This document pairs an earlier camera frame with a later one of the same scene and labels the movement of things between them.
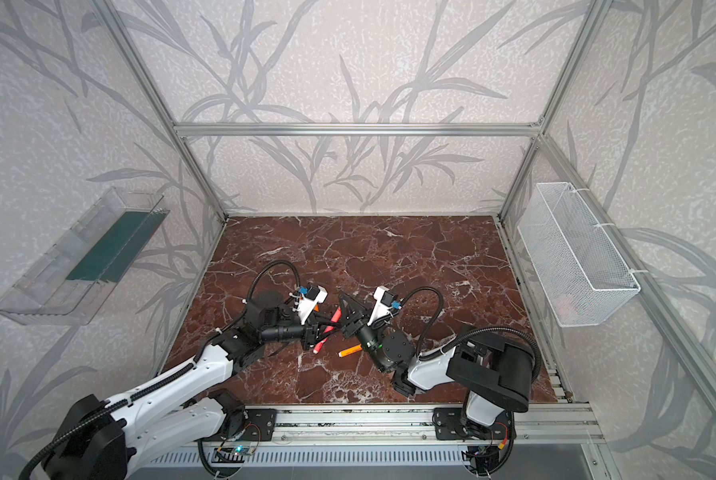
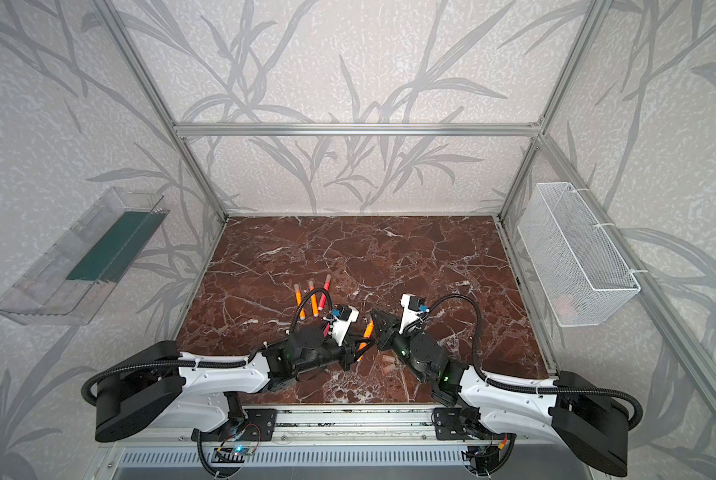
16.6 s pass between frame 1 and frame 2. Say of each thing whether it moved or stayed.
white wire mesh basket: stayed
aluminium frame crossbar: stayed
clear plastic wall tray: stayed
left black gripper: moved
